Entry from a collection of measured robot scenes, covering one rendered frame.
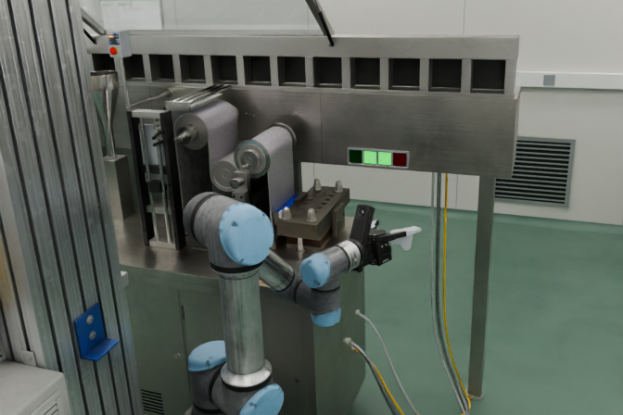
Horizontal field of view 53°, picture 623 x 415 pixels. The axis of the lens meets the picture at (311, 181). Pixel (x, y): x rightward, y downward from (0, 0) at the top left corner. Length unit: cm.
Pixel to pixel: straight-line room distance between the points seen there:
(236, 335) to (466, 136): 133
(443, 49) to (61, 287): 158
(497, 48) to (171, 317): 154
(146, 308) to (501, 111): 151
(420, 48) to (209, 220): 131
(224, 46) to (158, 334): 118
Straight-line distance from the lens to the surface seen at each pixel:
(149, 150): 242
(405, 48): 238
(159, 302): 245
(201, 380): 157
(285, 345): 227
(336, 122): 251
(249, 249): 127
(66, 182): 127
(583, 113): 476
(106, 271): 139
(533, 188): 490
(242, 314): 136
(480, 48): 234
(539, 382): 331
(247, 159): 230
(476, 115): 238
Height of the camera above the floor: 193
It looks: 19 degrees down
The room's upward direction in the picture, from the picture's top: 2 degrees counter-clockwise
